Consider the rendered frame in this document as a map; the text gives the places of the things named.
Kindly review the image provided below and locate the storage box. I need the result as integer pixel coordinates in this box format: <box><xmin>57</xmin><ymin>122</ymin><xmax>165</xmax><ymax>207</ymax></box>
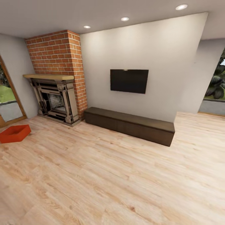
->
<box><xmin>0</xmin><ymin>125</ymin><xmax>31</xmax><ymax>143</ymax></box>

